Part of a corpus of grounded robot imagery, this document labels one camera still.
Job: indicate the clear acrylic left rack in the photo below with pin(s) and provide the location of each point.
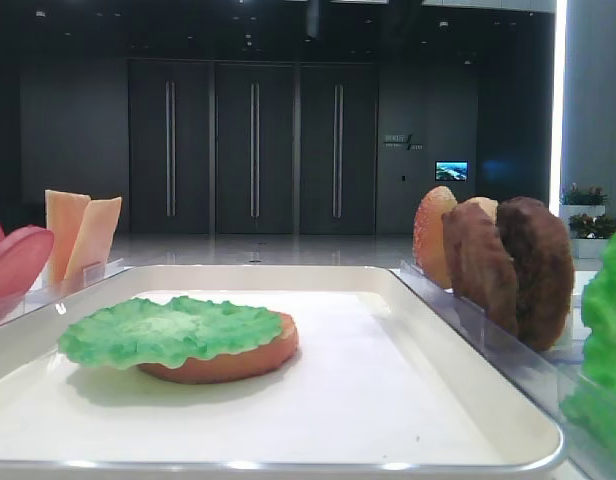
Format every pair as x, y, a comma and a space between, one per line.
16, 305

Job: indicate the right dark door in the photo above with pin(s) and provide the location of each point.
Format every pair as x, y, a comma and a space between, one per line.
338, 149

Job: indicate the white rectangular tray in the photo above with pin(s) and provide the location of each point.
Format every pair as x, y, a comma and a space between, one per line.
381, 388

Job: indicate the brown meat patty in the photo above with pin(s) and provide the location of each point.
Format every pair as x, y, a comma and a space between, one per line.
539, 244
480, 268

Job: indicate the white planter with flowers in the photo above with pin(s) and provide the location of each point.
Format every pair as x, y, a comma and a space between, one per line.
583, 210

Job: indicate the left dark door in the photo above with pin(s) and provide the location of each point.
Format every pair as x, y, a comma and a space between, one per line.
169, 128

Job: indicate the green lettuce in right rack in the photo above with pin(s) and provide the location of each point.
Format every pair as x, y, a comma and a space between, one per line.
600, 335

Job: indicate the small wall screen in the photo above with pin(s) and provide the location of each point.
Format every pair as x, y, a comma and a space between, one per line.
451, 171

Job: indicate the front orange cheese slice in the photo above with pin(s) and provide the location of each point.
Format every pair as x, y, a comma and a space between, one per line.
95, 235

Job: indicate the orange cheese slice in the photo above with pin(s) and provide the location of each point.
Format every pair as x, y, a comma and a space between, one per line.
64, 214
95, 235

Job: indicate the clear acrylic right rack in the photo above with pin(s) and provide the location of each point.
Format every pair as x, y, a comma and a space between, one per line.
553, 380

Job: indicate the bread slice on tray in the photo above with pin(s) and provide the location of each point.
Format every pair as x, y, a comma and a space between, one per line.
233, 367

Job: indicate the dark door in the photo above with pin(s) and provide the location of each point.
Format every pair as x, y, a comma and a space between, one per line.
254, 147
169, 128
338, 149

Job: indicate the rear brown meat patty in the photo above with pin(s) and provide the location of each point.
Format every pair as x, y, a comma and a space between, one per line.
539, 244

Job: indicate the middle dark door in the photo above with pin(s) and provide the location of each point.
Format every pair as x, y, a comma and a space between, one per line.
254, 147

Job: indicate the rear orange cheese slice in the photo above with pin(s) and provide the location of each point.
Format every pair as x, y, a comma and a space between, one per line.
64, 214

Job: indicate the front brown meat patty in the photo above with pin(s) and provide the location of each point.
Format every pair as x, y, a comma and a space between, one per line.
480, 268

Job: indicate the green lettuce leaf on bread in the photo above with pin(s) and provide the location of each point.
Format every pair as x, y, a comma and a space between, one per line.
139, 331

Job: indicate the sesame bun top slice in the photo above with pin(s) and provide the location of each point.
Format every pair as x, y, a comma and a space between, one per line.
428, 248

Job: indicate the front red tomato slice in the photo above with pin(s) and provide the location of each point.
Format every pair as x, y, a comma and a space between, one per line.
23, 255

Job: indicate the clear acrylic rack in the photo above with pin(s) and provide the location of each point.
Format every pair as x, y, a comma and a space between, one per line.
16, 305
553, 380

